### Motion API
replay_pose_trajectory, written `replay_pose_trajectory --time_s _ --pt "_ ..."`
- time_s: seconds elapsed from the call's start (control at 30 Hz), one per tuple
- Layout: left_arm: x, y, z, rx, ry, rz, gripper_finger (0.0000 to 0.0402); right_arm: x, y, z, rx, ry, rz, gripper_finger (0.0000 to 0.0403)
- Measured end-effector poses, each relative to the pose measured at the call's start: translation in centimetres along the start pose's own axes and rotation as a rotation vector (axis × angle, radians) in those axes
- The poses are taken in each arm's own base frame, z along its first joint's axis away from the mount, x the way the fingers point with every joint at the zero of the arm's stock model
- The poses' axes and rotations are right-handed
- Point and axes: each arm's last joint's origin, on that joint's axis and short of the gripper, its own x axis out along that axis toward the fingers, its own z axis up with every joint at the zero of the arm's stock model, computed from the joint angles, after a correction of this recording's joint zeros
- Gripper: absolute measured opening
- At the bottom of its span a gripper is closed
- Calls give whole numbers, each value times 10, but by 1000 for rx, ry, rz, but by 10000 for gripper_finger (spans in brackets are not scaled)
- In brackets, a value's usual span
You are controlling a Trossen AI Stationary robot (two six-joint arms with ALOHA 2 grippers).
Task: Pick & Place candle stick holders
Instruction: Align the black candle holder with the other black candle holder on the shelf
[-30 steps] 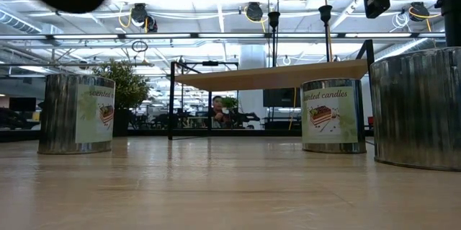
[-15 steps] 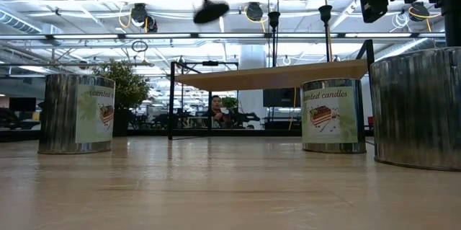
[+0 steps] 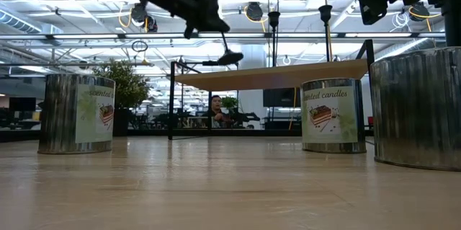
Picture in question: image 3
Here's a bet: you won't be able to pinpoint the wooden shelf riser black legs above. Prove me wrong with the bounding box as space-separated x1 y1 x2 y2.
168 38 375 141

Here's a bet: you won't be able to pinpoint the green potted plant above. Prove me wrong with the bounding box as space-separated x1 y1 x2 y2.
91 58 151 138

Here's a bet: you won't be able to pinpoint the black aluminium table frame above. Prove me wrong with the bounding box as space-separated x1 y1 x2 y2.
0 128 375 138

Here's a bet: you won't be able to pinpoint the scented candle metal tin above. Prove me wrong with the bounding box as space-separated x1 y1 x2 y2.
37 74 117 155
370 45 461 172
300 77 367 154

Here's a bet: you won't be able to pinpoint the small green background plant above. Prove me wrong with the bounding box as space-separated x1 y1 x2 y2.
221 96 239 112

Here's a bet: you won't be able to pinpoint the person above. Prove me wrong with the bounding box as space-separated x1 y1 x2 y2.
201 94 235 129

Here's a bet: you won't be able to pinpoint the dark wall screen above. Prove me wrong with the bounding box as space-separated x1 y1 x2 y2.
262 87 302 108

